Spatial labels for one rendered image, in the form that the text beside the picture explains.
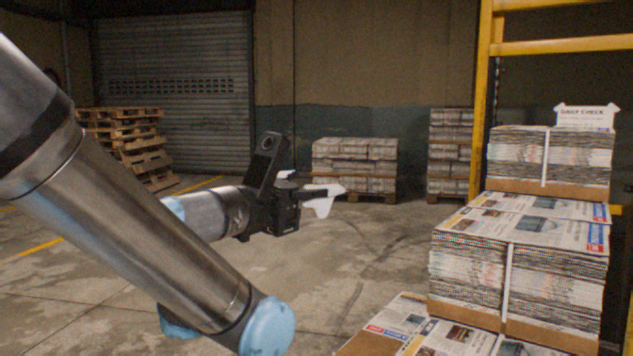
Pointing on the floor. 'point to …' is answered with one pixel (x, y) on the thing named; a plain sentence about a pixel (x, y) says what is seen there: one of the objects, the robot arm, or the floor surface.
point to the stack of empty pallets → (113, 137)
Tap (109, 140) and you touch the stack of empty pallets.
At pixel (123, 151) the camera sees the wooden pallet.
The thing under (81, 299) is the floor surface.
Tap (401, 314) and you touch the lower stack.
